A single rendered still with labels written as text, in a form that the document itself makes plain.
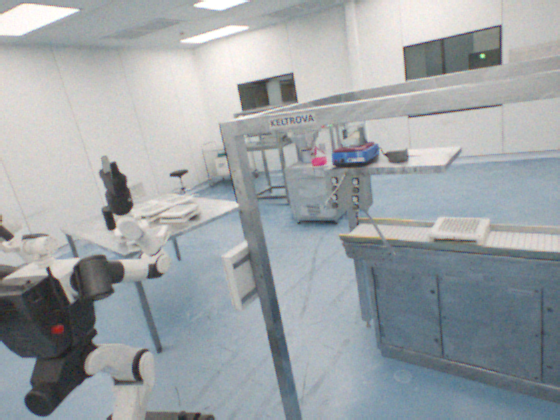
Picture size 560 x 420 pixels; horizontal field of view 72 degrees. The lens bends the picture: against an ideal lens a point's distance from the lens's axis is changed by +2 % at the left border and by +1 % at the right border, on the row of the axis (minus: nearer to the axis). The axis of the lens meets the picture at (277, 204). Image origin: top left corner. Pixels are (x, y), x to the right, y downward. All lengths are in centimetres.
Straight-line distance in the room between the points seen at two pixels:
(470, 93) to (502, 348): 152
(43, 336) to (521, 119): 661
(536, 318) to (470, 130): 510
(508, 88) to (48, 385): 172
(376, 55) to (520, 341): 562
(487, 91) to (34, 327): 154
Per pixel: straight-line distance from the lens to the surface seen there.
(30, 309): 154
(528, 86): 112
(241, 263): 165
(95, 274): 151
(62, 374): 171
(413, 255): 211
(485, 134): 704
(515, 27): 693
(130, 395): 212
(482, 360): 242
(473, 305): 223
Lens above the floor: 169
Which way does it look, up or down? 16 degrees down
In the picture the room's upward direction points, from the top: 11 degrees counter-clockwise
